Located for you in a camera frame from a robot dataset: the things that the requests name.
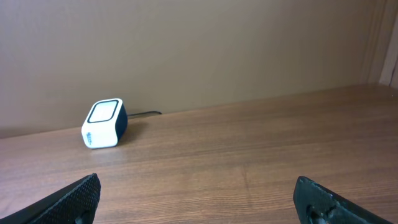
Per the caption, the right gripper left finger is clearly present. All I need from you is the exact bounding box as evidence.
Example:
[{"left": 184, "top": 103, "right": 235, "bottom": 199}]
[{"left": 1, "top": 173, "right": 101, "bottom": 224}]

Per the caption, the white barcode scanner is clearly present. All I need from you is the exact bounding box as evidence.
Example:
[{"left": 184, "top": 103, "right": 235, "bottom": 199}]
[{"left": 81, "top": 98, "right": 128, "bottom": 149}]

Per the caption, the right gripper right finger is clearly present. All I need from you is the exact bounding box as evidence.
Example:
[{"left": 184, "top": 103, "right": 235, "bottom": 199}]
[{"left": 293, "top": 176, "right": 392, "bottom": 224}]

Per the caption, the black scanner cable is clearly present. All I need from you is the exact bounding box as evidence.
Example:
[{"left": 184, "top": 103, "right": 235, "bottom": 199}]
[{"left": 126, "top": 110, "right": 163, "bottom": 118}]

